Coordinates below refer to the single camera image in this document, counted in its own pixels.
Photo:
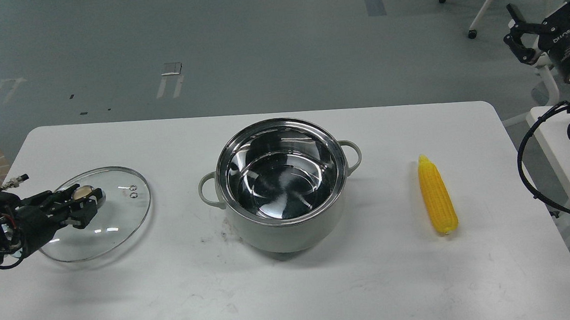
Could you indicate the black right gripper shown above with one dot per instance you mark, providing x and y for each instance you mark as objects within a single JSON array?
[{"x": 556, "y": 45}]

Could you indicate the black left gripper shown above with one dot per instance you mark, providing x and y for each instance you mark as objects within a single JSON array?
[{"x": 32, "y": 225}]

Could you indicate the glass pot lid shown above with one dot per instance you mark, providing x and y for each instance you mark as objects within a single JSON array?
[{"x": 126, "y": 205}]

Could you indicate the yellow corn cob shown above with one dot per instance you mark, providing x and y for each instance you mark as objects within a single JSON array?
[{"x": 437, "y": 201}]

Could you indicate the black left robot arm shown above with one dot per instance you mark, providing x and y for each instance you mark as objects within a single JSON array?
[{"x": 8, "y": 261}]

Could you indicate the pale green steel pot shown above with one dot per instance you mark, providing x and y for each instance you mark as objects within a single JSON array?
[{"x": 281, "y": 183}]

